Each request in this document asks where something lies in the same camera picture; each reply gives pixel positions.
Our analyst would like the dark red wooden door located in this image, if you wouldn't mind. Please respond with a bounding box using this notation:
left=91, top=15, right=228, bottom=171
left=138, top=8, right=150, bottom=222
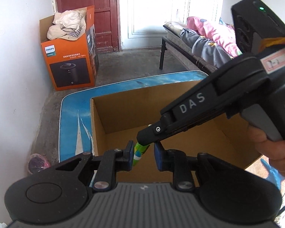
left=56, top=0, right=120, bottom=53

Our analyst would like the green glue stick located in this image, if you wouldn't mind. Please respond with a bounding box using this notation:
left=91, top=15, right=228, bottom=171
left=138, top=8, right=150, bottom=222
left=132, top=142, right=150, bottom=167

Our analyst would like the orange Philips box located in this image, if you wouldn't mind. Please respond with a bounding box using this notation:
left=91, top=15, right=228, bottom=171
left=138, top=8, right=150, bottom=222
left=40, top=6, right=99, bottom=91

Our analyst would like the person's right hand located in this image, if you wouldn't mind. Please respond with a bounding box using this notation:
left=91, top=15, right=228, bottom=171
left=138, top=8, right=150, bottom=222
left=247, top=125, right=285, bottom=177

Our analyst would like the pink plastic bag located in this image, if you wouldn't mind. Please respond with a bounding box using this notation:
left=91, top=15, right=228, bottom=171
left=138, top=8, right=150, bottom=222
left=28, top=153, right=51, bottom=174

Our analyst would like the black frame bed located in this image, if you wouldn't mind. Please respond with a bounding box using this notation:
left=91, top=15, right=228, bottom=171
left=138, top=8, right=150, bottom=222
left=159, top=22, right=217, bottom=75

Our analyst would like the pink and grey bedding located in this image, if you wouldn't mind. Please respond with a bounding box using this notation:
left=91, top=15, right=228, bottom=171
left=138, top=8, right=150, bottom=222
left=166, top=16, right=243, bottom=69

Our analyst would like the beige clothing in box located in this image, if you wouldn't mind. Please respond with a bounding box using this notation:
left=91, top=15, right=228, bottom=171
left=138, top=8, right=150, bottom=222
left=47, top=10, right=86, bottom=41

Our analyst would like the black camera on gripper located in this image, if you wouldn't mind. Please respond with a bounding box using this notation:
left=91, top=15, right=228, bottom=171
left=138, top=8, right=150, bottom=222
left=231, top=0, right=285, bottom=54

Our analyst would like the brown cardboard box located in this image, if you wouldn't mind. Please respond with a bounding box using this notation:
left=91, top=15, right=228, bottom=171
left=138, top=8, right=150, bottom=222
left=91, top=81, right=260, bottom=183

